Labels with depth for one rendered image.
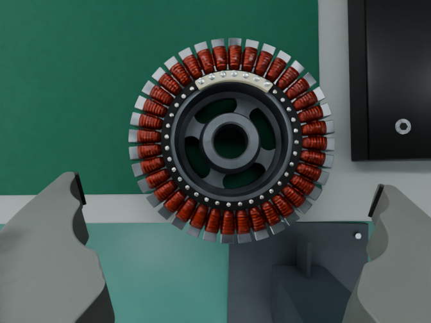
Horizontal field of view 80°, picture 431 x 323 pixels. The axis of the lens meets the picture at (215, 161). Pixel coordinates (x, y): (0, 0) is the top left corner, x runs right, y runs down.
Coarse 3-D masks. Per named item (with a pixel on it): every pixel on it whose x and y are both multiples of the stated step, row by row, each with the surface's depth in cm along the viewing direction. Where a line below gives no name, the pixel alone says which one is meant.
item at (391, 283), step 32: (384, 192) 10; (384, 224) 8; (416, 224) 9; (384, 256) 7; (416, 256) 7; (384, 288) 6; (416, 288) 6; (352, 320) 6; (384, 320) 6; (416, 320) 6
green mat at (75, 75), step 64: (0, 0) 18; (64, 0) 18; (128, 0) 18; (192, 0) 18; (256, 0) 18; (0, 64) 18; (64, 64) 18; (128, 64) 18; (0, 128) 18; (64, 128) 18; (128, 128) 17; (0, 192) 17; (128, 192) 17
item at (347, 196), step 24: (336, 0) 18; (336, 24) 18; (336, 48) 18; (336, 72) 18; (336, 96) 17; (336, 120) 17; (336, 144) 17; (336, 168) 17; (360, 168) 17; (384, 168) 17; (408, 168) 17; (336, 192) 17; (360, 192) 17; (408, 192) 17; (0, 216) 18; (96, 216) 18; (120, 216) 18; (144, 216) 17; (312, 216) 17; (336, 216) 17; (360, 216) 17
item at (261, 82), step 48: (240, 48) 14; (192, 96) 14; (240, 96) 16; (288, 96) 14; (144, 144) 14; (288, 144) 14; (144, 192) 14; (192, 192) 14; (240, 192) 16; (288, 192) 13; (240, 240) 14
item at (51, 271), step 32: (64, 192) 10; (32, 224) 8; (64, 224) 8; (0, 256) 7; (32, 256) 7; (64, 256) 7; (96, 256) 7; (0, 288) 6; (32, 288) 6; (64, 288) 6; (96, 288) 6; (0, 320) 5; (32, 320) 6; (64, 320) 6; (96, 320) 6
